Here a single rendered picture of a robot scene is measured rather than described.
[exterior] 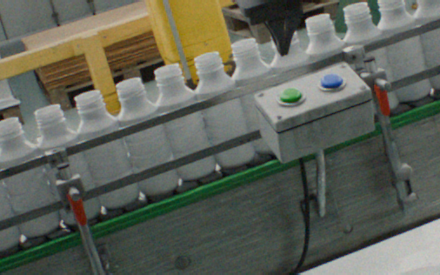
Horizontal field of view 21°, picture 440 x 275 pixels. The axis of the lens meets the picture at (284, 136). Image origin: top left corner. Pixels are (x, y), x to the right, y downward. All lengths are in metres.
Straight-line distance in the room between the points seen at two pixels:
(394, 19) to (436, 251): 2.05
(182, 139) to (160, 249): 0.16
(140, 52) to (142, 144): 5.43
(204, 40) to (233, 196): 4.65
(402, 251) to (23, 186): 2.30
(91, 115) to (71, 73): 5.38
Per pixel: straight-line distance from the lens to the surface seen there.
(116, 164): 1.67
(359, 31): 1.75
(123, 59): 7.08
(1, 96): 7.04
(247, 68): 1.71
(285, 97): 1.55
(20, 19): 8.73
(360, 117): 1.58
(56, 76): 7.03
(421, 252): 3.78
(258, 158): 1.73
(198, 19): 6.30
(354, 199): 1.76
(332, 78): 1.58
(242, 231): 1.71
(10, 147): 1.66
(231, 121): 1.69
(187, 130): 1.69
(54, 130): 1.65
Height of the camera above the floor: 1.51
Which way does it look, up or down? 17 degrees down
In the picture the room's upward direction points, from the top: 15 degrees counter-clockwise
